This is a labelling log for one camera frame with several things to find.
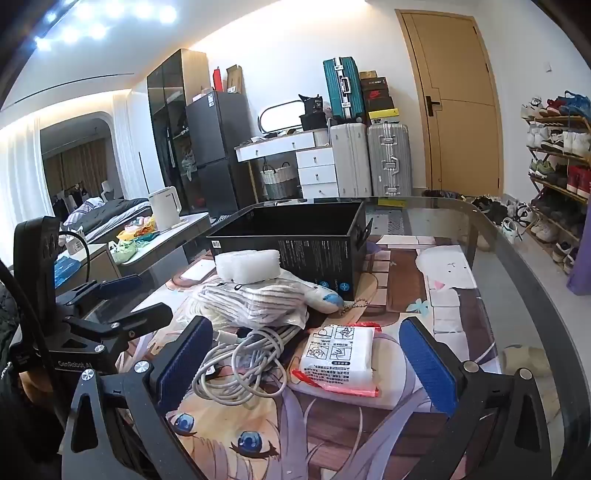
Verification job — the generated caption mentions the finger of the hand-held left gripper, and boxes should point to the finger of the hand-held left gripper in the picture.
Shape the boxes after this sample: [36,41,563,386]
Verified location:
[55,274,144,306]
[60,302,174,352]

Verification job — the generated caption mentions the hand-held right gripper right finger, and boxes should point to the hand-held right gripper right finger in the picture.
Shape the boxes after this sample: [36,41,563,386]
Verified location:
[398,316,552,480]

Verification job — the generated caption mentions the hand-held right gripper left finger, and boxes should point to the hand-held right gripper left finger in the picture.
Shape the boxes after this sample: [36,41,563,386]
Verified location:
[60,316,215,480]

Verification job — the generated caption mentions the white packet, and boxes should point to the white packet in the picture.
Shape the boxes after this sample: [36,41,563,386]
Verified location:
[291,323,384,398]

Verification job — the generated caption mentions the white cable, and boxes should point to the white cable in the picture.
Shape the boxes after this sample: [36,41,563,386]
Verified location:
[191,323,301,409]

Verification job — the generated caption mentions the bag of striped white laces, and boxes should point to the bag of striped white laces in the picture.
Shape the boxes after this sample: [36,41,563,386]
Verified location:
[190,270,324,333]

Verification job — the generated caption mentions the white foam block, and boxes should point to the white foam block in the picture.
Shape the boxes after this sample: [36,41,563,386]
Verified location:
[215,249,282,283]

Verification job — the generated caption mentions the white blue plush toy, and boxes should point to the white blue plush toy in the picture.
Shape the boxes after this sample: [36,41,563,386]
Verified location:
[295,281,370,317]

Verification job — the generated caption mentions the black cardboard box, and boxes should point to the black cardboard box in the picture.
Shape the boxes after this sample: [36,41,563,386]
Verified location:
[205,199,374,301]

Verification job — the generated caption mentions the person's left forearm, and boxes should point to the person's left forearm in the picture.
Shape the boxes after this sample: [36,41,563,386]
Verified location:
[0,281,70,480]

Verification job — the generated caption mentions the blue packet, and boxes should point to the blue packet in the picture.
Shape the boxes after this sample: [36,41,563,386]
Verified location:
[53,258,86,287]

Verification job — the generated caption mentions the pile of colourful cloths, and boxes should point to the pile of colourful cloths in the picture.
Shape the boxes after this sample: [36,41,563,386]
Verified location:
[115,216,158,265]

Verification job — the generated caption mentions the bed with dark bedding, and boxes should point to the bed with dark bedding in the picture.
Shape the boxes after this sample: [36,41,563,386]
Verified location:
[62,196,153,245]

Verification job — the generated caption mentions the white electric kettle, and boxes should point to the white electric kettle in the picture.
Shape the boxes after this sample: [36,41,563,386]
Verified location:
[148,186,182,232]

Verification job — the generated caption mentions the marble top side table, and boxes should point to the marble top side table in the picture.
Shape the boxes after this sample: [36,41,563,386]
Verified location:
[115,212,213,278]

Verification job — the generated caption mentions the brown curtains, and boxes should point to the brown curtains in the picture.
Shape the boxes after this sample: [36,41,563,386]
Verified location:
[44,138,109,204]

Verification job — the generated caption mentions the printed cartoon table mat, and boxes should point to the printed cartoon table mat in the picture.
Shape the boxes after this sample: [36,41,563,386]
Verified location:
[115,233,502,480]

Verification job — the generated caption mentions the scattered dark shoes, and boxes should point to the scattered dark shoes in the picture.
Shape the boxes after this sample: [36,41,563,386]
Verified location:
[422,189,525,243]

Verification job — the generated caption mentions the purple bag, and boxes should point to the purple bag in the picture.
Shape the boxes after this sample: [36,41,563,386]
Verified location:
[566,233,591,296]

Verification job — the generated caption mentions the dark grey fridge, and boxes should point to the dark grey fridge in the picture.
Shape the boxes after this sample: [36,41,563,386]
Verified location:
[185,90,252,215]

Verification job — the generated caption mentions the black glass cabinet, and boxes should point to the black glass cabinet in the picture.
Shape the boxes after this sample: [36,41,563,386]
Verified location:
[147,48,211,217]

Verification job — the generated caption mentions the woven basket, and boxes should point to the woven basket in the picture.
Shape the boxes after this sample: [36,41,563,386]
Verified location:
[259,161,298,200]

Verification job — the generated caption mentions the silver suitcase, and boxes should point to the silver suitcase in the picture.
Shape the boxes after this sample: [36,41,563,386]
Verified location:
[367,122,413,197]

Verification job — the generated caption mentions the white suitcase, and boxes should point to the white suitcase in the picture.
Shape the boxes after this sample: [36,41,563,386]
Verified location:
[329,122,372,198]

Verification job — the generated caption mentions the white drawer dresser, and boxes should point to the white drawer dresser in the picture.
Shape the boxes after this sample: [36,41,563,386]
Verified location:
[235,128,338,199]

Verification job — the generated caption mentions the wooden shoe rack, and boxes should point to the wooden shoe rack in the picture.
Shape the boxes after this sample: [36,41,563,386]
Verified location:
[522,111,591,278]

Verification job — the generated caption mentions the tan wooden door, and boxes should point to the tan wooden door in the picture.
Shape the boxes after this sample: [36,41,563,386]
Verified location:
[397,9,504,197]

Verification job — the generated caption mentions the oval mirror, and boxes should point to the oval mirror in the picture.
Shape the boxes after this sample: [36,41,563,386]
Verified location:
[257,98,305,134]

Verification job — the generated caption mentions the ceiling light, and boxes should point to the ceiling light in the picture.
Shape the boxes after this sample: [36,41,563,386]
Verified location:
[32,0,181,51]

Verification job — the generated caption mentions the black yellow shoe box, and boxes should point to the black yellow shoe box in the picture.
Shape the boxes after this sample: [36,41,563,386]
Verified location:
[367,108,400,126]

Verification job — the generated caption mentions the shoe rack with shoes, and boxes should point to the shoe rack with shoes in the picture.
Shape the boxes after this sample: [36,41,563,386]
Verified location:
[521,90,591,275]

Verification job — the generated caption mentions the black bag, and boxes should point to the black bag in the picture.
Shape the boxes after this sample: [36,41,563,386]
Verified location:
[298,93,331,131]

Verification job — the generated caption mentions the black shoe box red logo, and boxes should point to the black shoe box red logo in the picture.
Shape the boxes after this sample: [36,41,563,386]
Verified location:
[360,78,394,112]

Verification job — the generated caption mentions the teal suitcase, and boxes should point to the teal suitcase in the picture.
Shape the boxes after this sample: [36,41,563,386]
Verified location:
[323,56,368,125]

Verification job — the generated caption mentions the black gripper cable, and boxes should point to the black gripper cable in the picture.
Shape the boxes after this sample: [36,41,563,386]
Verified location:
[0,258,51,370]

